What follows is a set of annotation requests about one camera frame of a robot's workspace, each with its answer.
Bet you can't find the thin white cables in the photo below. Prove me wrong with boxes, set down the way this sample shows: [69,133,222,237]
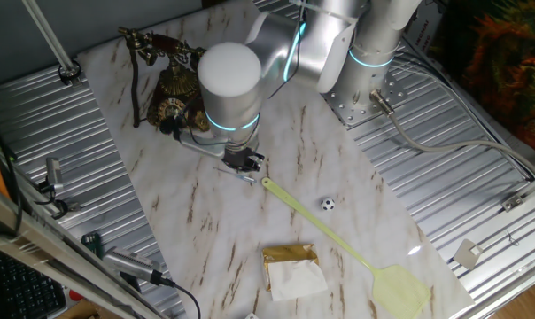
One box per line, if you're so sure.
[393,52,535,176]

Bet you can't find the aluminium frame bar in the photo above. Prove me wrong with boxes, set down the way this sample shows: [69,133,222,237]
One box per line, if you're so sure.
[0,179,171,319]

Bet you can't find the small metal corner bracket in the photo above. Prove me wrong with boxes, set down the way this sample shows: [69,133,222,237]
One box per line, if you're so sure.
[500,193,526,213]

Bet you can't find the colourful patterned cloth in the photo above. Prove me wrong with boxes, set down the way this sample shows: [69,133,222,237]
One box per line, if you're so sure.
[430,0,535,160]

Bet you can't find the thick grey robot cable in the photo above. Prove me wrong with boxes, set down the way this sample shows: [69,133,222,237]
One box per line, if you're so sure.
[368,88,535,178]

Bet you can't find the yellow-green fly swatter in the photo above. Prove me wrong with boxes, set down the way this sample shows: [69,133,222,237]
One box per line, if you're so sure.
[260,176,432,319]

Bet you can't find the silver ribbed camera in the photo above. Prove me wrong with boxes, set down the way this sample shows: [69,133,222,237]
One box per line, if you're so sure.
[102,246,166,287]

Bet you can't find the vintage brass rotary phone base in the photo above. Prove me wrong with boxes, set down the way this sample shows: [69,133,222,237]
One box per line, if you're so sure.
[146,66,212,133]

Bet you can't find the gold tissue pack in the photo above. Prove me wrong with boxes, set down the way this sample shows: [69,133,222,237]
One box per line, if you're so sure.
[261,242,330,303]

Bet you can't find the white square tag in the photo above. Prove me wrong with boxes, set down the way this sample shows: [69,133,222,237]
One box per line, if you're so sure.
[452,238,485,271]

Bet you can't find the black camera cable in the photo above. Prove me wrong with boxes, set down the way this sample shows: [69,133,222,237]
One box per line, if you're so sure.
[159,276,203,319]

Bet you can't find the black keyboard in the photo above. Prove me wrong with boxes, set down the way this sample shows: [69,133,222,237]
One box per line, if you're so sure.
[0,250,68,319]

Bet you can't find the black pole base ring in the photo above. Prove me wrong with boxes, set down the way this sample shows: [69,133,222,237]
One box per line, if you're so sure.
[57,59,83,88]

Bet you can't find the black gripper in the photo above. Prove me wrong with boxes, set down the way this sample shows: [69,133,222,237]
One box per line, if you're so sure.
[222,145,267,174]

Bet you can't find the white slanted pole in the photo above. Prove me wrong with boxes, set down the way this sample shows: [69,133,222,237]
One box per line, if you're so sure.
[21,0,76,74]

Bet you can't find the green hex key holder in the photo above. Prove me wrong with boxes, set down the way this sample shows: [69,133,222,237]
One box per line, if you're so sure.
[81,232,105,261]

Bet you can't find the small blue-handled screwdriver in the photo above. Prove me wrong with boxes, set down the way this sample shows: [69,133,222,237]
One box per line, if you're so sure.
[213,167,258,184]

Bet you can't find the small silver camera on mount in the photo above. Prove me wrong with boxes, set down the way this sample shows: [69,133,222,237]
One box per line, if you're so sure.
[35,156,69,196]

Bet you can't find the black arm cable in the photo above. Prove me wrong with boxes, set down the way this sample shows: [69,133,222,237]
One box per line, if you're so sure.
[174,0,305,148]

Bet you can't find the white box with red print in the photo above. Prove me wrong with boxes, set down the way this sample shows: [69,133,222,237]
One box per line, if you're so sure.
[402,0,448,61]

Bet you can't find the dark phone cord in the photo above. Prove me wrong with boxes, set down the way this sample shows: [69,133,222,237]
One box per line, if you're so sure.
[128,47,142,129]

